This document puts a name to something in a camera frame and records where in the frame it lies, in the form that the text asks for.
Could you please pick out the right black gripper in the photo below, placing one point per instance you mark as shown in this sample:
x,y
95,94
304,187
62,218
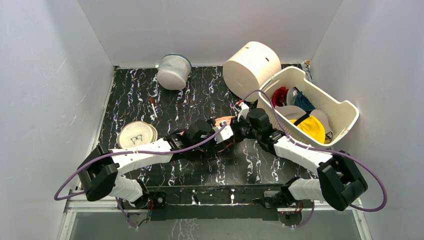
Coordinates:
x,y
240,129

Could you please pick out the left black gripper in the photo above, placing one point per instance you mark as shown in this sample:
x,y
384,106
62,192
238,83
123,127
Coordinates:
x,y
212,123

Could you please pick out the strawberry print mesh laundry bag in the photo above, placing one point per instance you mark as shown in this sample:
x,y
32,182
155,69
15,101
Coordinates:
x,y
212,146

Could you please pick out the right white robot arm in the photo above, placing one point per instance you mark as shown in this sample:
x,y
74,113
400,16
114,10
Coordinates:
x,y
339,181

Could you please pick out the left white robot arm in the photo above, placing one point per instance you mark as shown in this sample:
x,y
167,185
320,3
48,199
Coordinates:
x,y
102,172

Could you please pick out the cream perforated laundry basket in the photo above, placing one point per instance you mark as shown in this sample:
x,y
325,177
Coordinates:
x,y
341,115

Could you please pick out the yellow bra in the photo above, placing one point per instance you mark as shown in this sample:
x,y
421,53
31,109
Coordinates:
x,y
316,127

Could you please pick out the red garment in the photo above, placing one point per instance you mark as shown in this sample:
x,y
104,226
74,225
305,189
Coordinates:
x,y
279,97

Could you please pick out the blue garment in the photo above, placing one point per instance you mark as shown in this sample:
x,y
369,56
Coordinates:
x,y
302,101

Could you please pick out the small white red pen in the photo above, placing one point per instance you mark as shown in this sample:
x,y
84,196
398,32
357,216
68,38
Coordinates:
x,y
152,103

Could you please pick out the cream round tub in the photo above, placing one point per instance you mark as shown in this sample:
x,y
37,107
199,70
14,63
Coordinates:
x,y
249,68

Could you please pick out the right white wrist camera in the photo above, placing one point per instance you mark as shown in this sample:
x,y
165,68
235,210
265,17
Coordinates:
x,y
242,110

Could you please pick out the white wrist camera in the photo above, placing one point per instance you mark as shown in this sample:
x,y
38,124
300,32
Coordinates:
x,y
242,110
223,133

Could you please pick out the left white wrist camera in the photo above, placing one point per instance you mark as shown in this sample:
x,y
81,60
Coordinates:
x,y
223,133

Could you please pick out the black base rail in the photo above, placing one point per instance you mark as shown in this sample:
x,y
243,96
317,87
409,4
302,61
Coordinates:
x,y
251,201

